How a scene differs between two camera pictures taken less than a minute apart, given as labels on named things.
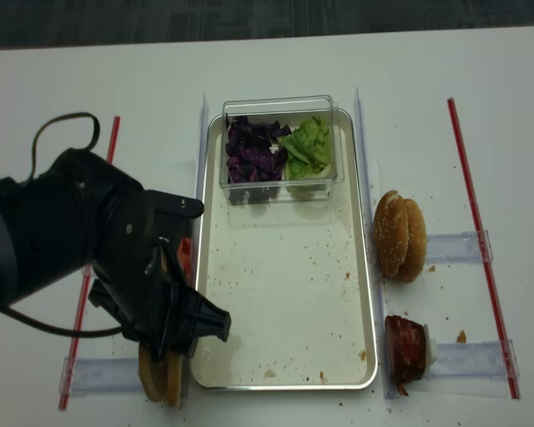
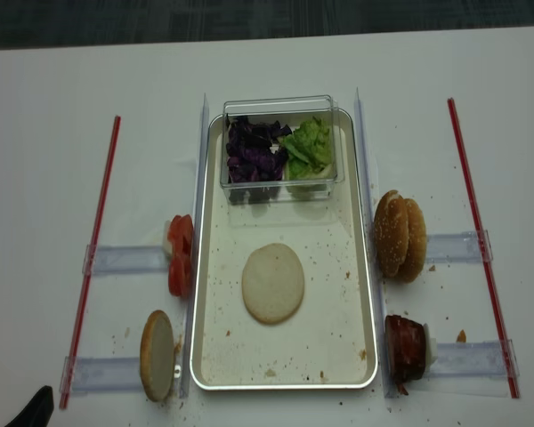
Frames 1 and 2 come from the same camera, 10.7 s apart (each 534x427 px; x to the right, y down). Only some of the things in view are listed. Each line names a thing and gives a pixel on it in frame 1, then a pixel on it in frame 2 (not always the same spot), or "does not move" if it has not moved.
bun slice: [174, 377] → [272, 283]
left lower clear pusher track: [101, 374] does not move
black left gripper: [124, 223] → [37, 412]
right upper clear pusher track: [456, 248] does not move
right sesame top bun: [417, 244] does not move
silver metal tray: [291, 277] does not move
